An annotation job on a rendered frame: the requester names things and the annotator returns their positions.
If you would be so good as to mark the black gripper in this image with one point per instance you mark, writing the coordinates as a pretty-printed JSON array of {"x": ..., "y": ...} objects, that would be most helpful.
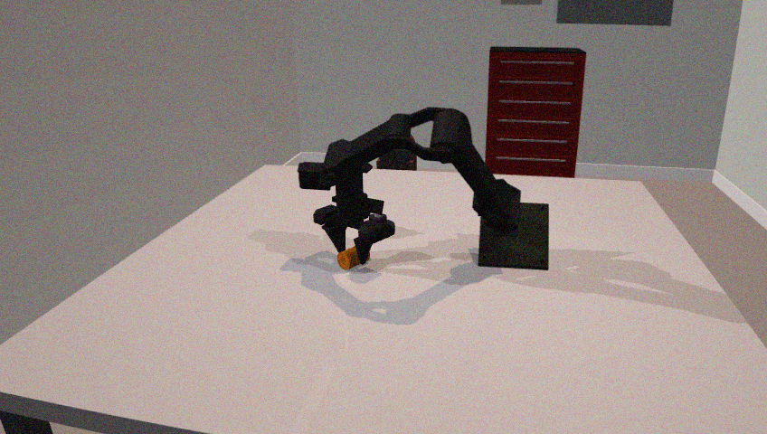
[{"x": 349, "y": 212}]

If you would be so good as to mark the orange knob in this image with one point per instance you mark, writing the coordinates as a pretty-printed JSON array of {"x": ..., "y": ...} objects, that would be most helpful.
[{"x": 348, "y": 259}]

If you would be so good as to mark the dark grey round pedestal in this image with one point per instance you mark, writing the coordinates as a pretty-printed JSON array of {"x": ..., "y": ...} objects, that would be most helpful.
[{"x": 382, "y": 218}]

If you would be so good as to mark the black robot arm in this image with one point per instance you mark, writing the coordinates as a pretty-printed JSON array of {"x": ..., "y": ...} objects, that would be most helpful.
[{"x": 497, "y": 201}]

